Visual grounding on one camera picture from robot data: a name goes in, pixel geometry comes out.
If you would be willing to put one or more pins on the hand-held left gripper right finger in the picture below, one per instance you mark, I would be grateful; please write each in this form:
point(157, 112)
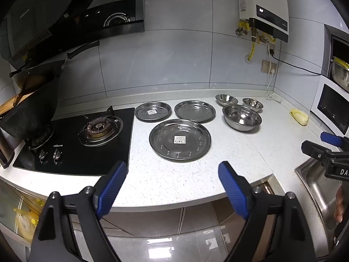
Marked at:
point(231, 188)

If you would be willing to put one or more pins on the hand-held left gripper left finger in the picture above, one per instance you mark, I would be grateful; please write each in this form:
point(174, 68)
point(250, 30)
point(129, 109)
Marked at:
point(113, 188)

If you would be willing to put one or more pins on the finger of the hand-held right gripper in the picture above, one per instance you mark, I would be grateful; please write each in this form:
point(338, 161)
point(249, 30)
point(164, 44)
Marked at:
point(331, 139)
point(313, 148)

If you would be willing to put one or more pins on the large steel bowl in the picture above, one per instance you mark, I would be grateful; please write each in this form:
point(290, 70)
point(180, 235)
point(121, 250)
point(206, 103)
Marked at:
point(241, 117)

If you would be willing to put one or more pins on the small steel bowl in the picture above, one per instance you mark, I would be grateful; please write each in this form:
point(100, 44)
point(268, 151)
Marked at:
point(252, 104)
point(226, 99)

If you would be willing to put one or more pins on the person's right hand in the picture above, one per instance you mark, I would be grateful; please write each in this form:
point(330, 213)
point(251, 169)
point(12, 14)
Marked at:
point(339, 204)

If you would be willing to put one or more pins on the stainless steel sink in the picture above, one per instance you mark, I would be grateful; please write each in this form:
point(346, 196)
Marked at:
point(316, 185)

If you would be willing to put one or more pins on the white microwave oven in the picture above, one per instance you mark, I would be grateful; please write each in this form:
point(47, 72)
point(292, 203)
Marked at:
point(331, 106)

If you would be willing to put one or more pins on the yellow cleaning cloth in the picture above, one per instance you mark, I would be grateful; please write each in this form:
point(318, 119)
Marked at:
point(300, 116)

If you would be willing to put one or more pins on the black glass gas stove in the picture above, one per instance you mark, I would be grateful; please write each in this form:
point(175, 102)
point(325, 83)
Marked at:
point(71, 158)

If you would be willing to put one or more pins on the gas burner with pan support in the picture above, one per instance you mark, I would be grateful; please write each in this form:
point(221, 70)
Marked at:
point(99, 128)

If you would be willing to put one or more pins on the stove knob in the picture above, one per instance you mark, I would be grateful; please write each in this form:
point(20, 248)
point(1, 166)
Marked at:
point(43, 155)
point(57, 155)

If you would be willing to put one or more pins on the steel bowl with yellow rim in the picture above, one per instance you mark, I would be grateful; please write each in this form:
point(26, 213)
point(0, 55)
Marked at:
point(340, 73)

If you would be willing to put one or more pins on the large steel plate with label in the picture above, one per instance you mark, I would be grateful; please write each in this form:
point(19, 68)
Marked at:
point(180, 140)

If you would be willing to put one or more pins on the plain steel plate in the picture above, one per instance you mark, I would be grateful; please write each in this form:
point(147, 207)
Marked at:
point(195, 111)

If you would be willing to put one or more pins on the small steel plate with label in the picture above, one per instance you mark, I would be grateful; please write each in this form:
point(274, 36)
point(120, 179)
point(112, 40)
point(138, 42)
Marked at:
point(152, 112)

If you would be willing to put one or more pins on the yellow plastic bag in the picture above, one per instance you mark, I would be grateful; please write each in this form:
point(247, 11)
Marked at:
point(26, 221)

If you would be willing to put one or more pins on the large black pot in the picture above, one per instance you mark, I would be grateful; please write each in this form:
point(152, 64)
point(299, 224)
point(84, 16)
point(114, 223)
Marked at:
point(30, 112)

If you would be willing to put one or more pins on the short yellow pipe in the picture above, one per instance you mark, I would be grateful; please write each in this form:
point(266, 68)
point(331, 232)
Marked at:
point(270, 36)

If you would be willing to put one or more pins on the metal pipe valve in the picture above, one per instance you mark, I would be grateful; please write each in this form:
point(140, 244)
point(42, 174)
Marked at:
point(241, 31)
point(263, 40)

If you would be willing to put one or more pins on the wooden spatula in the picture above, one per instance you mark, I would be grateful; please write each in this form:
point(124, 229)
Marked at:
point(20, 95)

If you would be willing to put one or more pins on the wooden cutting board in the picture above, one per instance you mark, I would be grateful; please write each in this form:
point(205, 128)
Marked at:
point(6, 105)

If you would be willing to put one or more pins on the white water heater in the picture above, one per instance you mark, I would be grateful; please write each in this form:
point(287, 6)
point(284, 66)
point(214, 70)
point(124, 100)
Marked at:
point(263, 2)

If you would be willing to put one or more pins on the black range hood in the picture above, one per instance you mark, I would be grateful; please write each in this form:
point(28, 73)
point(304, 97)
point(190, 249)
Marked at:
point(68, 13)

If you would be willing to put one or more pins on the beige wall socket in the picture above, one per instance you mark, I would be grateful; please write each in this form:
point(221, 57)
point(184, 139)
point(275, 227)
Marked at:
point(265, 67)
point(273, 68)

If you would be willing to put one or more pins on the wall socket with black plug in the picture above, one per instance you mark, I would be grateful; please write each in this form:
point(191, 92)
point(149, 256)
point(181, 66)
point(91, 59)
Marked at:
point(271, 48)

